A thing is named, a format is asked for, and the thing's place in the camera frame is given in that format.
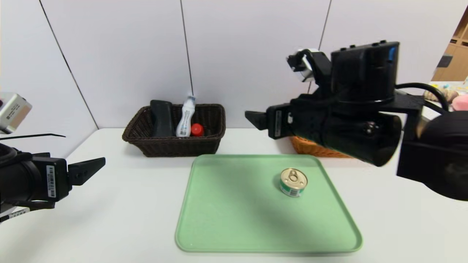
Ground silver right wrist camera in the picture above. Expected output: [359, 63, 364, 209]
[287, 49, 331, 83]

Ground black zip tie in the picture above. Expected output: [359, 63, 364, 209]
[0, 133, 66, 140]

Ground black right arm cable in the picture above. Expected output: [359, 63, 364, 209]
[395, 83, 448, 112]

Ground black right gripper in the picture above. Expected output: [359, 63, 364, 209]
[245, 94, 332, 147]

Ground black soft case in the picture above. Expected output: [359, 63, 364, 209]
[150, 100, 175, 138]

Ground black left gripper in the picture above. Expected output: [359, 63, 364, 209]
[0, 152, 106, 203]

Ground dark brown wicker basket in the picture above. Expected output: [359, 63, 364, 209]
[122, 104, 226, 158]

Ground orange wicker basket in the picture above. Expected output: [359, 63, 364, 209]
[291, 135, 353, 158]

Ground wooden shelf unit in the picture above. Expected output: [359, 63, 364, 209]
[431, 7, 468, 81]

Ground white plastic bottle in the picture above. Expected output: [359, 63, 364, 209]
[176, 96, 196, 138]

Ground small tin can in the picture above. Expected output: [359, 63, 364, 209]
[279, 168, 307, 198]

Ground pink plush toy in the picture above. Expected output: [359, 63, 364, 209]
[452, 94, 468, 111]

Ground beige striped plush toy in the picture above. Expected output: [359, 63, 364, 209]
[424, 89, 458, 103]

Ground light green plastic tray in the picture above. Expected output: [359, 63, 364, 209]
[175, 154, 363, 253]

